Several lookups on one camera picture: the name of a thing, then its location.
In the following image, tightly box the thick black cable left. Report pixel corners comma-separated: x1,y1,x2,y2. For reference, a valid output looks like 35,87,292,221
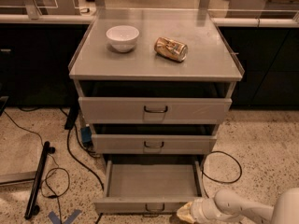
59,107,105,191

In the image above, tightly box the grey drawer cabinet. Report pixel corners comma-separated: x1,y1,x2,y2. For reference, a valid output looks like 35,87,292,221
68,8,245,173

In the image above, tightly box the grey top drawer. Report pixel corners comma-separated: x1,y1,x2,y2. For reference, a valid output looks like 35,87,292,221
78,97,232,124

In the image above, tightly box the crushed gold soda can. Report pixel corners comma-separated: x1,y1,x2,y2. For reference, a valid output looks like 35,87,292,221
154,37,188,63

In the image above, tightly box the blue box on floor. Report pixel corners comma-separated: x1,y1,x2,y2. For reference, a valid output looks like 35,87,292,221
80,126,93,147

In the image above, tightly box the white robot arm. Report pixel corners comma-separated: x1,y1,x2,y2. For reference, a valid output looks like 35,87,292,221
177,188,299,224

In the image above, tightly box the black bar on floor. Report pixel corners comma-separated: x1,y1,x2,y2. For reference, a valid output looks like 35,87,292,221
24,141,55,220

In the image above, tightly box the black looped cable right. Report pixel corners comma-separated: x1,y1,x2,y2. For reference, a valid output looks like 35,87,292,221
201,150,244,201

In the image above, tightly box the thin black cable left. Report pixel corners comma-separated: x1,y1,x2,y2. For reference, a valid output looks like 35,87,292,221
3,109,71,224

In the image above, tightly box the blue tape cross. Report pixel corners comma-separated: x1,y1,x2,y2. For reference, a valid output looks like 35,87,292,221
47,208,82,224

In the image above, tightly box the grey bottom drawer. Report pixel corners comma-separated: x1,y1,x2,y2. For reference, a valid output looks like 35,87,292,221
94,155,204,215

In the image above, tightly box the grey drawer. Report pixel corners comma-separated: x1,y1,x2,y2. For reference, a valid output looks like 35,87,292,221
92,134,217,154
78,97,232,124
94,155,204,215

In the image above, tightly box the grey middle drawer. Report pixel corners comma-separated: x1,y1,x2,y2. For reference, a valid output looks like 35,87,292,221
92,134,217,154

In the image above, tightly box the white ceramic bowl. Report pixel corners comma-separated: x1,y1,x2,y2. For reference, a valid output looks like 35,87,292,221
106,25,139,52

